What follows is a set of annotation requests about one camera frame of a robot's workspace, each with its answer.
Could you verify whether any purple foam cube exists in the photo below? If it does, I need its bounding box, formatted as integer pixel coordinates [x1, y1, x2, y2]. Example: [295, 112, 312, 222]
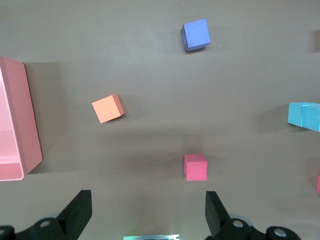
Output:
[180, 18, 211, 53]

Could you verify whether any orange foam cube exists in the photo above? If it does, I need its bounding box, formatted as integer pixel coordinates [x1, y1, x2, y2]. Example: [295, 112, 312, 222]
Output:
[91, 94, 125, 124]

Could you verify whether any brown paper table cover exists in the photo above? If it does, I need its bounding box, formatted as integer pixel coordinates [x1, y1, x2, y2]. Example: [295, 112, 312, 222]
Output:
[0, 0, 320, 240]

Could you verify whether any pink plastic bin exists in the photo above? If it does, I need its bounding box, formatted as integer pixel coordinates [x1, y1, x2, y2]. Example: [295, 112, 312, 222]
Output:
[0, 56, 44, 182]

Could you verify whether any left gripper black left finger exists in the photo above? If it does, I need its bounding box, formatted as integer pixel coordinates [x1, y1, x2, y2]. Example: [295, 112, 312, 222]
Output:
[0, 189, 93, 240]

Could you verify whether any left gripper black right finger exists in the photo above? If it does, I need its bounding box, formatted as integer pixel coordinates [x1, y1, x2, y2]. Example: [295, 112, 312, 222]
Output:
[204, 191, 301, 240]

